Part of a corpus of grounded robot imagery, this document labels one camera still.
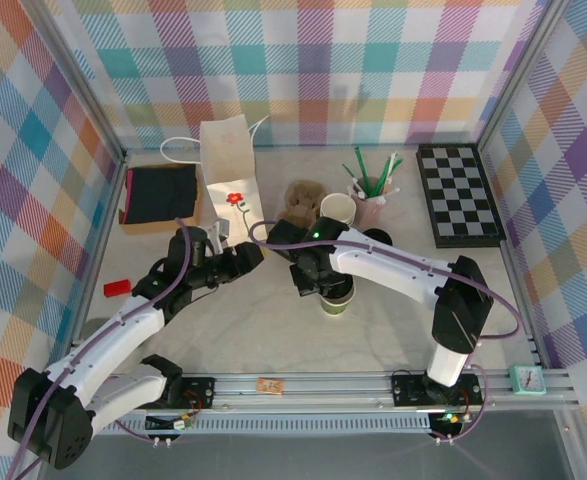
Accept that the white flower paper bag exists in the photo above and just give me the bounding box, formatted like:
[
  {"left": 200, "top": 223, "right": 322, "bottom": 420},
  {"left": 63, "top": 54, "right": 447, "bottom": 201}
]
[{"left": 160, "top": 114, "right": 272, "bottom": 248}]

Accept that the brown pulp cup carrier stack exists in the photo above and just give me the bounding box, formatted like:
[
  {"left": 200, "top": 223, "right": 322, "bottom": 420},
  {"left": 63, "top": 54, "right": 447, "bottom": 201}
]
[{"left": 276, "top": 182, "right": 330, "bottom": 236}]

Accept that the green white paper cup stack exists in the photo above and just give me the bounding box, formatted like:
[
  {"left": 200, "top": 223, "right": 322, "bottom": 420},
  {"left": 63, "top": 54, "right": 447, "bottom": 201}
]
[{"left": 319, "top": 192, "right": 357, "bottom": 227}]

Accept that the stack of napkins, black top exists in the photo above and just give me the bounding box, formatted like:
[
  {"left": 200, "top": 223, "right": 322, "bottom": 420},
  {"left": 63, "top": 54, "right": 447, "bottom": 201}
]
[{"left": 118, "top": 162, "right": 205, "bottom": 236}]

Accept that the black cup lid stack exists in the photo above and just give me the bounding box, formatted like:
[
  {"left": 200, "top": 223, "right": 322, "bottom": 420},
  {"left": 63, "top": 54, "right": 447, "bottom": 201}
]
[{"left": 365, "top": 227, "right": 394, "bottom": 247}]

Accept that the pink straw holder cup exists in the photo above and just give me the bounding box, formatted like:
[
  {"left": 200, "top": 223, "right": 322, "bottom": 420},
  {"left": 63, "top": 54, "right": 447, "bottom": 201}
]
[{"left": 347, "top": 185, "right": 387, "bottom": 227}]

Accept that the small red block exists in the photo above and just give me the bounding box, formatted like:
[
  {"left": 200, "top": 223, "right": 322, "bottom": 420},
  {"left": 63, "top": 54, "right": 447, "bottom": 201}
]
[{"left": 103, "top": 279, "right": 133, "bottom": 299}]

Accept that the thin green drinking straw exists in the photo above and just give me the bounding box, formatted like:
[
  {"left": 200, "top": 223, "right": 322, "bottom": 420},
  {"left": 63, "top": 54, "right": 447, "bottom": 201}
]
[{"left": 341, "top": 163, "right": 369, "bottom": 197}]

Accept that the pink napkin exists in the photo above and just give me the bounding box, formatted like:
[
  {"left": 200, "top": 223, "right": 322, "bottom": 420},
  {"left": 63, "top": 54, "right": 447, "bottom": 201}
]
[{"left": 124, "top": 168, "right": 135, "bottom": 221}]

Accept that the dark green drinking straw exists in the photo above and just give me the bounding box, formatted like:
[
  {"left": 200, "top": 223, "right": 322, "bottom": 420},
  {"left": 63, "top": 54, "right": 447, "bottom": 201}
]
[{"left": 354, "top": 146, "right": 375, "bottom": 197}]

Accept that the black grey chessboard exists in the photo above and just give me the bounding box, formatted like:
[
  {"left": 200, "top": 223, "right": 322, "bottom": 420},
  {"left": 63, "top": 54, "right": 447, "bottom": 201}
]
[{"left": 415, "top": 143, "right": 507, "bottom": 249}]

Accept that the mint green small clock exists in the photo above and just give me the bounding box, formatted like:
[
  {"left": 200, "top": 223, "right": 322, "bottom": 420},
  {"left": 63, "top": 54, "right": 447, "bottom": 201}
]
[{"left": 508, "top": 364, "right": 545, "bottom": 397}]

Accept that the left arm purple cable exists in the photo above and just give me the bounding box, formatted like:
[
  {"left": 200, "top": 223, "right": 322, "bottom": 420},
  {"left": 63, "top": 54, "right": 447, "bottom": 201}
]
[{"left": 7, "top": 217, "right": 197, "bottom": 480}]

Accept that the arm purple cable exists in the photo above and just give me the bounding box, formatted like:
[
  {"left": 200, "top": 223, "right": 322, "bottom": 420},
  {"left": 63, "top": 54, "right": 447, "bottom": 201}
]
[
  {"left": 7, "top": 217, "right": 197, "bottom": 480},
  {"left": 249, "top": 220, "right": 520, "bottom": 445}
]

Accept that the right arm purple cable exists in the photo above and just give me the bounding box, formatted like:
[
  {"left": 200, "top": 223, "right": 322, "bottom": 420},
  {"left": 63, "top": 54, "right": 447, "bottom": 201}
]
[{"left": 249, "top": 220, "right": 520, "bottom": 445}]

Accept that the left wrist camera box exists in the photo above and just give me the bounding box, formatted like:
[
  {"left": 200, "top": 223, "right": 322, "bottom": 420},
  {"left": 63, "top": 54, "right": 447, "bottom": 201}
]
[{"left": 204, "top": 219, "right": 232, "bottom": 254}]

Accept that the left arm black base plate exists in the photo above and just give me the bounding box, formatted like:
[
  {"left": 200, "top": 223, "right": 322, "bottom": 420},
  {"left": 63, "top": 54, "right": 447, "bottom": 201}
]
[{"left": 124, "top": 375, "right": 217, "bottom": 412}]

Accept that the aluminium mounting rail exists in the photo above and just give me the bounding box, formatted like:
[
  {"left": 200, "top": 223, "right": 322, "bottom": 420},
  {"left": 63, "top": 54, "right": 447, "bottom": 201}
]
[{"left": 27, "top": 369, "right": 579, "bottom": 416}]

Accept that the small wired connector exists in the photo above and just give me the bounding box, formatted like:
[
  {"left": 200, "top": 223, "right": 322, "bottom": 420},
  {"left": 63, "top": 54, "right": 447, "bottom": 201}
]
[
  {"left": 145, "top": 413, "right": 195, "bottom": 432},
  {"left": 430, "top": 410, "right": 469, "bottom": 430}
]

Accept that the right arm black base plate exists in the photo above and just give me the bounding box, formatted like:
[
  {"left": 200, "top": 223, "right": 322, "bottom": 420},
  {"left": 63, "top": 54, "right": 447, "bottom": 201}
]
[{"left": 390, "top": 372, "right": 484, "bottom": 409}]

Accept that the slotted grey cable duct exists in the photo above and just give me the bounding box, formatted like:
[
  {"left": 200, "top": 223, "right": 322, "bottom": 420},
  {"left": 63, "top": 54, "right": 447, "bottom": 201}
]
[{"left": 52, "top": 417, "right": 432, "bottom": 435}]

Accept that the aluminium frame post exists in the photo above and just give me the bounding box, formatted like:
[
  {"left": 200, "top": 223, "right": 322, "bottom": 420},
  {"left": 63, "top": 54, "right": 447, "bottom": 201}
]
[
  {"left": 22, "top": 0, "right": 127, "bottom": 160},
  {"left": 476, "top": 0, "right": 573, "bottom": 151}
]

